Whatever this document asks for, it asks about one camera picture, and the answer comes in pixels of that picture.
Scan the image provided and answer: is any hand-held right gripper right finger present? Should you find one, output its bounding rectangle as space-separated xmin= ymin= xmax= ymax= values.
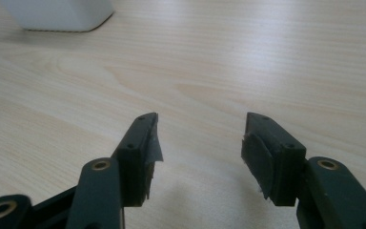
xmin=240 ymin=112 xmax=366 ymax=229

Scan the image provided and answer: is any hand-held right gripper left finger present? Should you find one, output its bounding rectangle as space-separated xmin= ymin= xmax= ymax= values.
xmin=66 ymin=112 xmax=164 ymax=229

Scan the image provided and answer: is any white plastic container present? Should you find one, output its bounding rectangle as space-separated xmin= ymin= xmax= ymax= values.
xmin=0 ymin=0 xmax=115 ymax=33

